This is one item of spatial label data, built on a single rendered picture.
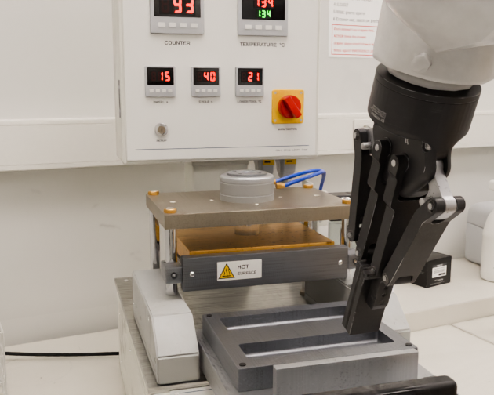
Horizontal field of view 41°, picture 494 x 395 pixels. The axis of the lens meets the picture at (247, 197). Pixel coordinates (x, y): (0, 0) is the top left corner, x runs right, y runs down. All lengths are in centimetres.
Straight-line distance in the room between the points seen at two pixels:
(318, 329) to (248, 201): 23
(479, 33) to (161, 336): 57
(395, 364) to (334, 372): 7
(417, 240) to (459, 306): 106
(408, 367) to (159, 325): 29
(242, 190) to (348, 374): 35
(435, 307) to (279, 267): 69
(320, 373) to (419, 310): 85
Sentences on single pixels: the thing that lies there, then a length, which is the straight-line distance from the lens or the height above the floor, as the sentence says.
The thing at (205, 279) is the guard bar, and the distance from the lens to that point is 85.
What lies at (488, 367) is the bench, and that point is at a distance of 135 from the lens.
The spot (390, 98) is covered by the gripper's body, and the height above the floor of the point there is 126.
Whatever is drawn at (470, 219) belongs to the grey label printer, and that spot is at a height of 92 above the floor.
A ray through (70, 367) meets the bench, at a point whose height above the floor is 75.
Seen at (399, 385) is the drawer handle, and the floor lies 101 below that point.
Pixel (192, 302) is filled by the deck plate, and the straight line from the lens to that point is 106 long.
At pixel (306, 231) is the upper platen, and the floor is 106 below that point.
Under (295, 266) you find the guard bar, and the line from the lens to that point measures 88.
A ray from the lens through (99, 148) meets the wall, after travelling 136.
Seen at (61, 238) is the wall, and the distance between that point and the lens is 142.
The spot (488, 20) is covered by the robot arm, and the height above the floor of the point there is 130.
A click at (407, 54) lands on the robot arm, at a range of 45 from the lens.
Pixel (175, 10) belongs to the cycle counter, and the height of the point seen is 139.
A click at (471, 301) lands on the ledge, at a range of 158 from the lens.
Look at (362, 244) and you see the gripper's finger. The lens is 56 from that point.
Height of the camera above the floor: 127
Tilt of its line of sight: 9 degrees down
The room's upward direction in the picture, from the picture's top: straight up
